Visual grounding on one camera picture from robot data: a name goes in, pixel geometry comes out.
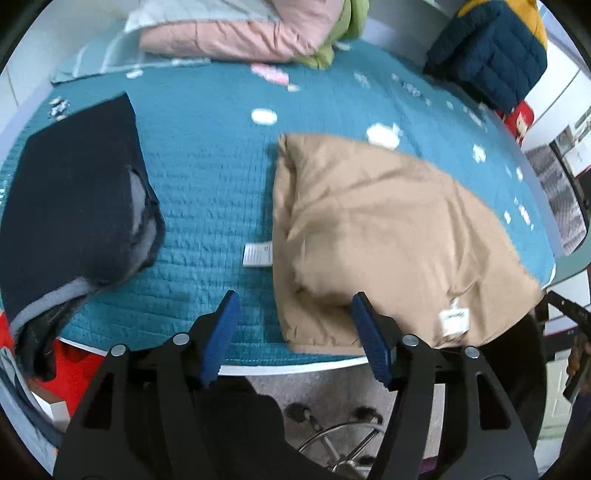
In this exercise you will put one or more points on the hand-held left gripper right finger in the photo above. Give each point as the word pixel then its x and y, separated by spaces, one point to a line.
pixel 369 339

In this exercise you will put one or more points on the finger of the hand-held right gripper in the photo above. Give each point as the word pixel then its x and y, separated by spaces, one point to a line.
pixel 570 308

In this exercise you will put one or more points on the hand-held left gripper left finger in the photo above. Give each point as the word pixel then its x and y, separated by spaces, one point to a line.
pixel 222 334

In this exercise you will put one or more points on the tan jacket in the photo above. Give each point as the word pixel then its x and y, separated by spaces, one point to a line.
pixel 383 230

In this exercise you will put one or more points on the person's right hand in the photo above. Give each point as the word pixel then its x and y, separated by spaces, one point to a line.
pixel 575 359

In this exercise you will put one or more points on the white fabric label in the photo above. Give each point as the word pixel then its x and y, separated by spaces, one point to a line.
pixel 256 254

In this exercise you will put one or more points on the person's dark clothing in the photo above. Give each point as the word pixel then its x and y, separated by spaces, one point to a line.
pixel 240 429

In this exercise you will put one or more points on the chrome swivel chair base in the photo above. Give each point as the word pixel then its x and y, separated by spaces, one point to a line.
pixel 337 438

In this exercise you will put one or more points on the grey patterned rug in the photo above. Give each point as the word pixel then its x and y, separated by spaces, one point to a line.
pixel 556 198

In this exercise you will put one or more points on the red box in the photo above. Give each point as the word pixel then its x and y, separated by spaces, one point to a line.
pixel 69 374

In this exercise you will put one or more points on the teal quilted blanket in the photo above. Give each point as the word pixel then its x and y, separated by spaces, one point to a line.
pixel 207 152

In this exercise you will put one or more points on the red bag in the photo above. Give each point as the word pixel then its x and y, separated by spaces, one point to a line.
pixel 519 122

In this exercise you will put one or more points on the dark navy garment grey lining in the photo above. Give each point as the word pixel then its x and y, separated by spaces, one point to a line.
pixel 74 194

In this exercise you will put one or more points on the navy and yellow puffer jacket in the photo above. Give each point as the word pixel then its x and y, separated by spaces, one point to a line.
pixel 494 50

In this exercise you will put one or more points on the pink puffer jacket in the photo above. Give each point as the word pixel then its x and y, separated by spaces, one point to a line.
pixel 249 32

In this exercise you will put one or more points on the green puffer jacket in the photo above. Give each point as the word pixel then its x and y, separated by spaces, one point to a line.
pixel 339 37

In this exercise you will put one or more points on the light grey folded cloth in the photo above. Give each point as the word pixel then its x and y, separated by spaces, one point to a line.
pixel 198 9

